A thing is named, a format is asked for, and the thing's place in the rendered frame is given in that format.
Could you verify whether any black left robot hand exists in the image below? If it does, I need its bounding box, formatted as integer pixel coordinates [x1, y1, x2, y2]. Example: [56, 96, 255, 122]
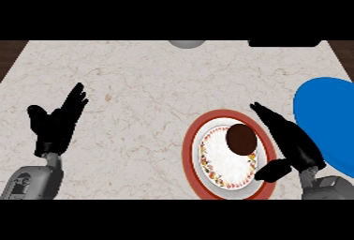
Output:
[26, 82, 90, 158]

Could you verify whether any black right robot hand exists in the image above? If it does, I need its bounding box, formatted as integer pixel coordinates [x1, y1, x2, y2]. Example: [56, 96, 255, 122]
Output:
[249, 101, 327, 184]

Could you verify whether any blue plate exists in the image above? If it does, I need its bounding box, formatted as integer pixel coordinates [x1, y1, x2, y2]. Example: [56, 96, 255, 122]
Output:
[292, 76, 354, 181]

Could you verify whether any chocolate brown cupcake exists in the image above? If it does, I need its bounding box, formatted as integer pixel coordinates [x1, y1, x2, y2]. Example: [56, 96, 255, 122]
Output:
[224, 123, 258, 157]

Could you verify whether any red-rimmed floral white plate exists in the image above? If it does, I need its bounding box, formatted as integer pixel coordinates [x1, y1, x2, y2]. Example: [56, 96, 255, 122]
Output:
[181, 109, 279, 201]

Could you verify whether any black appliance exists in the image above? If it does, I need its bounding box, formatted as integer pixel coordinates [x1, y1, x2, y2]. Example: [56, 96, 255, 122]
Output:
[248, 39, 321, 49]

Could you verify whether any grey round object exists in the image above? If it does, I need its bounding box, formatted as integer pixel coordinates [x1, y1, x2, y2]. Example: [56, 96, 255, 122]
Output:
[167, 39, 208, 50]

